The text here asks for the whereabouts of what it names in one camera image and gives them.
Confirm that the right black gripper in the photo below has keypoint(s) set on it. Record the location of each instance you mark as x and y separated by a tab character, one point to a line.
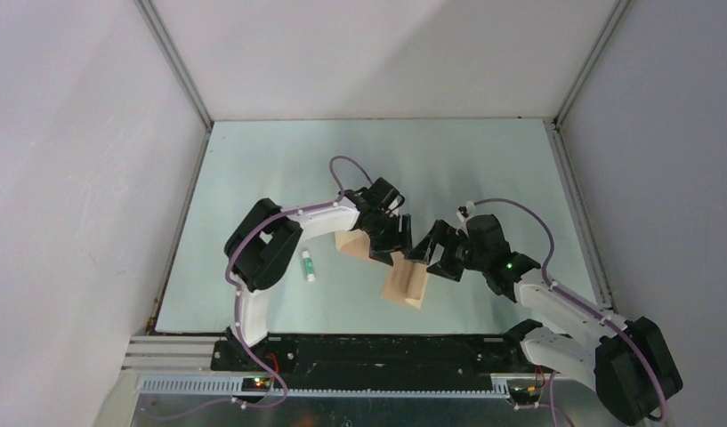
440	233

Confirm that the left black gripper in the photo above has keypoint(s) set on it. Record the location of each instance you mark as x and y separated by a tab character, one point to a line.
401	240

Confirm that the tan paper envelope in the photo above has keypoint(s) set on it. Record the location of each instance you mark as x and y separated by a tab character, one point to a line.
354	243

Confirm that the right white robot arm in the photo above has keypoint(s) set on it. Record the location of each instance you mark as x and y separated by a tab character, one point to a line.
627	363

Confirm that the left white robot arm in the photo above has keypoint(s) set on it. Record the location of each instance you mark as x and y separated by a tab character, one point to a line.
260	249

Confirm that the white green glue stick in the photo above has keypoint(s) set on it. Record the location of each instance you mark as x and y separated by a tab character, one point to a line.
308	267

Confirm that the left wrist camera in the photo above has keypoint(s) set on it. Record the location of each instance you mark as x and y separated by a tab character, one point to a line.
396	204

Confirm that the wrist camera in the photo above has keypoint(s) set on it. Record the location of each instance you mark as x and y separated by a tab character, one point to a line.
466	211
396	204

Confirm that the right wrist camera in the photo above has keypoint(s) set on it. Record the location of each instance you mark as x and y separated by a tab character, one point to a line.
466	211

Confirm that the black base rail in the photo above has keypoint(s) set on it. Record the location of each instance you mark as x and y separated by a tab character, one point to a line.
377	362

